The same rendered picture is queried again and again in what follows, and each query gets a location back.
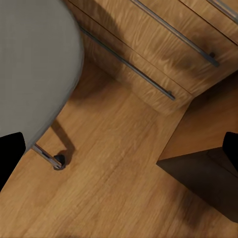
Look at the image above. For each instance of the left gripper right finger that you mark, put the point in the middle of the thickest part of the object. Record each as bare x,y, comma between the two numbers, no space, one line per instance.
230,148

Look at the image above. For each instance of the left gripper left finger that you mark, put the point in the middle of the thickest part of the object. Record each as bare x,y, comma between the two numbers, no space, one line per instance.
12,148

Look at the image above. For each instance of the swivel chair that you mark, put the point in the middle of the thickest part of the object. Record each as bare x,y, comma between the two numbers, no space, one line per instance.
41,61

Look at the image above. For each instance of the cabinet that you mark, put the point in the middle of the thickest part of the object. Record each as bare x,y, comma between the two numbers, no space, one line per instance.
166,52
194,154

